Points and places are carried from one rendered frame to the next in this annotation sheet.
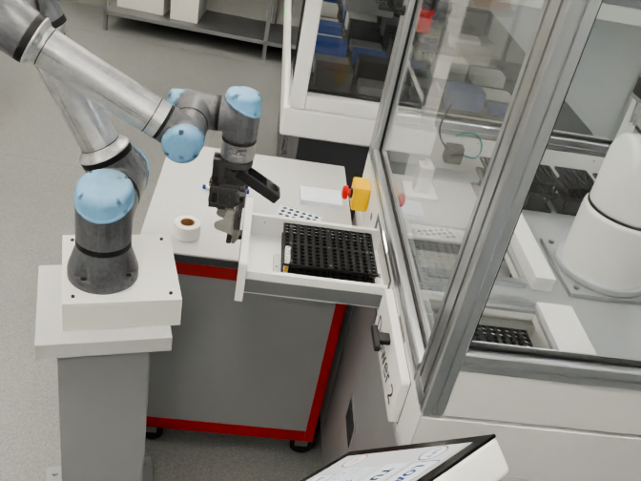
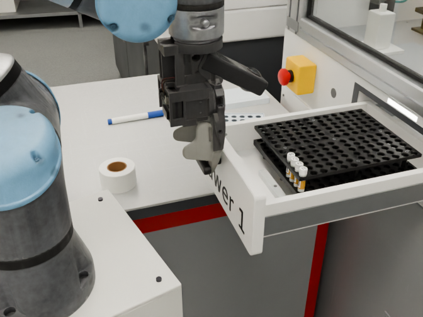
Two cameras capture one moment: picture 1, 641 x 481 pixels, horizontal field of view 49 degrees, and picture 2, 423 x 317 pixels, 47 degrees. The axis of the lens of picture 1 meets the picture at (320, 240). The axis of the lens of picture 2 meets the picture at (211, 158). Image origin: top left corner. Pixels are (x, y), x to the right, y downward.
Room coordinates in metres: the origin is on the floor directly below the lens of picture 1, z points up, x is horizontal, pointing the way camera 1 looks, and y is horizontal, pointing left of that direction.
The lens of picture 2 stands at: (0.74, 0.31, 1.31)
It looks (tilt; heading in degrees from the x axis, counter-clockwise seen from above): 32 degrees down; 350
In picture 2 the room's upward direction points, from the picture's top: straight up
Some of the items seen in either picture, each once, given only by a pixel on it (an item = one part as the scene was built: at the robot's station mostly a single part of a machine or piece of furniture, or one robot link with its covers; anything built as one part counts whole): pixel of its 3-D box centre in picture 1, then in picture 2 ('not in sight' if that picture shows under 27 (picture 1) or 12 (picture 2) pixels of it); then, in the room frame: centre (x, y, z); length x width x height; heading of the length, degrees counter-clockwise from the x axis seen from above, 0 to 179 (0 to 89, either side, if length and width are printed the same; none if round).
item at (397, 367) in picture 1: (390, 351); not in sight; (1.12, -0.19, 0.87); 0.29 x 0.02 x 0.11; 8
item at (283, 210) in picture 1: (297, 221); (238, 128); (1.69, 0.08, 0.78); 0.12 x 0.08 x 0.04; 80
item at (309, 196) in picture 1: (320, 197); (241, 97); (1.88, 0.03, 0.77); 0.13 x 0.09 x 0.02; 99
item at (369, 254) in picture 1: (326, 258); (331, 155); (1.41, -0.02, 0.87); 0.22 x 0.18 x 0.06; 98
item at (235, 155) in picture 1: (237, 149); (196, 22); (1.37, 0.22, 1.13); 0.08 x 0.08 x 0.05
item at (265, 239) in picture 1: (330, 261); (335, 156); (1.41, -0.03, 0.86); 0.40 x 0.26 x 0.06; 98
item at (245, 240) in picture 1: (244, 246); (223, 172); (1.38, 0.17, 0.87); 0.29 x 0.02 x 0.11; 8
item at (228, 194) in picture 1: (231, 180); (192, 78); (1.38, 0.22, 1.04); 0.09 x 0.08 x 0.12; 98
